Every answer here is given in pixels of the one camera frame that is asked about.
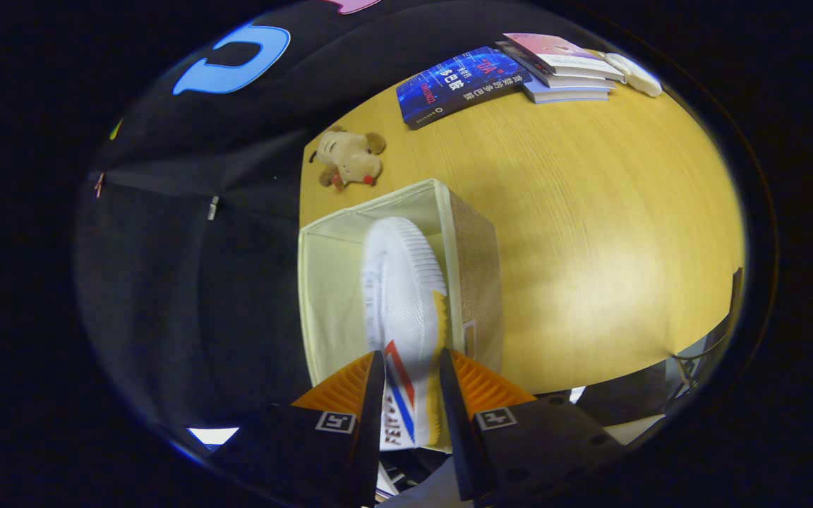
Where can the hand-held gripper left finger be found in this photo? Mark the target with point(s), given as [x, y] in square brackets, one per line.
[368, 451]

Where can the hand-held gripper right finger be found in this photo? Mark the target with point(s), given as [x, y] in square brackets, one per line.
[459, 444]

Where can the beige fabric storage box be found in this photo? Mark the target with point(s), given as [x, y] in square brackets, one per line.
[336, 296]

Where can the lit computer monitor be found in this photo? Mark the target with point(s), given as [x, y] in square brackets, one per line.
[213, 436]

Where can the silver cloth clip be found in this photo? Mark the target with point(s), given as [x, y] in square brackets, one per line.
[213, 207]

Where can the tan plush toy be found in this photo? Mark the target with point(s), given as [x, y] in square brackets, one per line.
[350, 159]

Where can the blue cover book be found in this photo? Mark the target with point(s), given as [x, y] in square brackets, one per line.
[459, 88]

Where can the pale blue book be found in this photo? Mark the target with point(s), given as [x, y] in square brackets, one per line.
[569, 94]

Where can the copper cloth clip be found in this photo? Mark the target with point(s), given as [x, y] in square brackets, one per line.
[99, 185]

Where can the white crumpled cloth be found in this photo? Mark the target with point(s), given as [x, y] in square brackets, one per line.
[634, 74]

